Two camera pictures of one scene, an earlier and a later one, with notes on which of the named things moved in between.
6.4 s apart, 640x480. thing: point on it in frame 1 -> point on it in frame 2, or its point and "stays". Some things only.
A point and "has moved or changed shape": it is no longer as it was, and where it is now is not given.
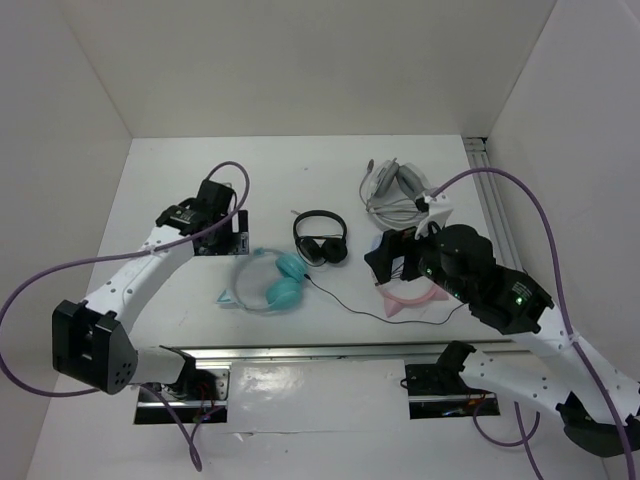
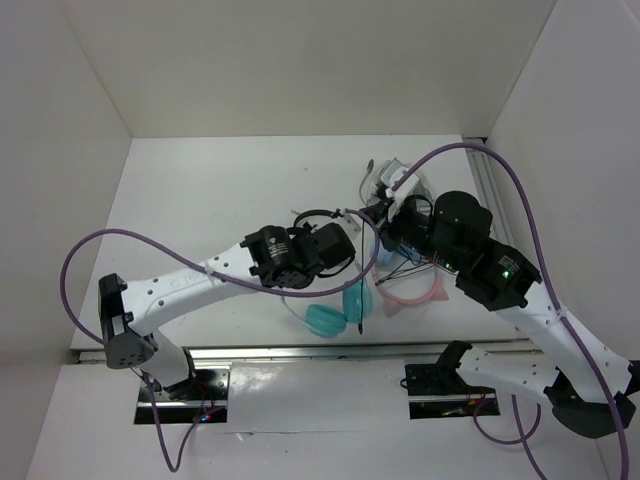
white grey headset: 390,190 stays
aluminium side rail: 477,156 stays
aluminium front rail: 331,351 stays
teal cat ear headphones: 285,292 has moved or changed shape
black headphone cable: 387,319 -> 360,322
